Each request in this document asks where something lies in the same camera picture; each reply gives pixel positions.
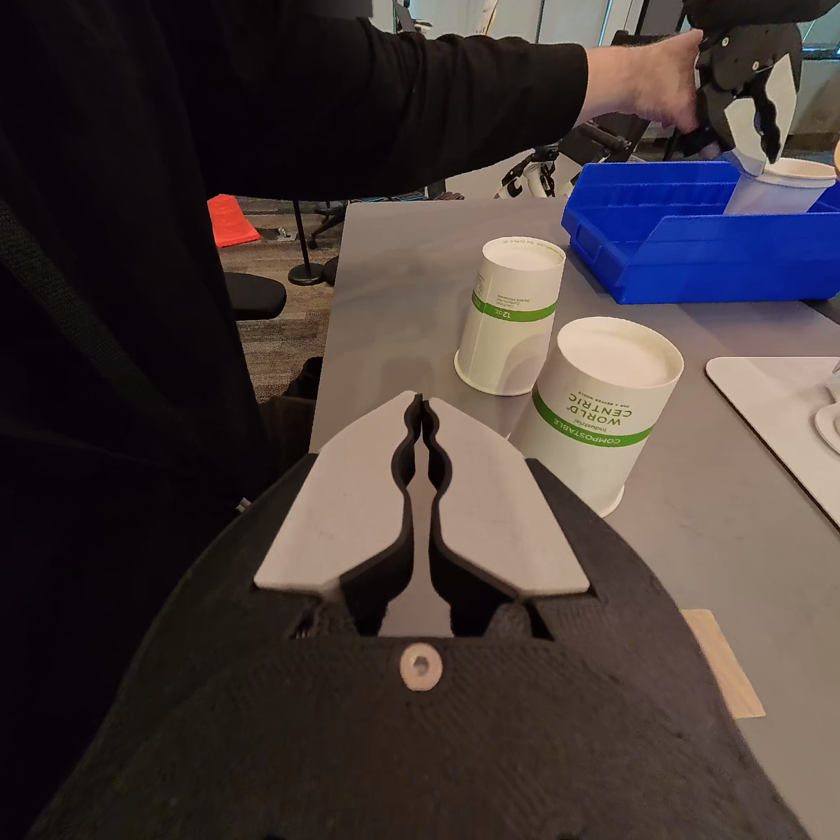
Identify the black round-base pole stand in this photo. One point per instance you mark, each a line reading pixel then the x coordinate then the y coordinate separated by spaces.
pixel 307 272

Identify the person's black clothed torso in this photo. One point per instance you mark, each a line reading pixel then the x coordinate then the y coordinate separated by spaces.
pixel 98 394

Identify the white paper cup green band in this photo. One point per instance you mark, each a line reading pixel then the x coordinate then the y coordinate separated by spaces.
pixel 505 341
pixel 590 459
pixel 787 190

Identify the grey desk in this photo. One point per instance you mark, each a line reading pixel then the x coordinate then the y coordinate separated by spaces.
pixel 689 558

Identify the person's left forearm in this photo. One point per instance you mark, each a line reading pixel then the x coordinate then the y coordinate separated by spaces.
pixel 459 98

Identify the orange plastic cone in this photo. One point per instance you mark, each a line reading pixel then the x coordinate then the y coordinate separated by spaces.
pixel 231 220

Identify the white document stand wooden board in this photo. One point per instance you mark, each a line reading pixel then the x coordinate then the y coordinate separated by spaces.
pixel 761 394

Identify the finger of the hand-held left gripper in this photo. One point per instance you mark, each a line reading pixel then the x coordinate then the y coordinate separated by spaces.
pixel 741 131
pixel 784 98

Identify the black chair armrest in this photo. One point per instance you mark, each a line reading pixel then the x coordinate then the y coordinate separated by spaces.
pixel 259 295

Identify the person's left hand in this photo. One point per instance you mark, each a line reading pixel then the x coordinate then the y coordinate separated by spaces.
pixel 656 79

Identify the shallow blue plastic bin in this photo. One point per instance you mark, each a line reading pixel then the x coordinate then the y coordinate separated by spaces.
pixel 689 262

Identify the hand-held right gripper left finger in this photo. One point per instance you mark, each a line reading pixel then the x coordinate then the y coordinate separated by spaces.
pixel 341 512

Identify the white wheeled device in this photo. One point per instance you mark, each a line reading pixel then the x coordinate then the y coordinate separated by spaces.
pixel 531 174

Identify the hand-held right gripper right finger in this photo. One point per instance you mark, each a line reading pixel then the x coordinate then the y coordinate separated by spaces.
pixel 499 512

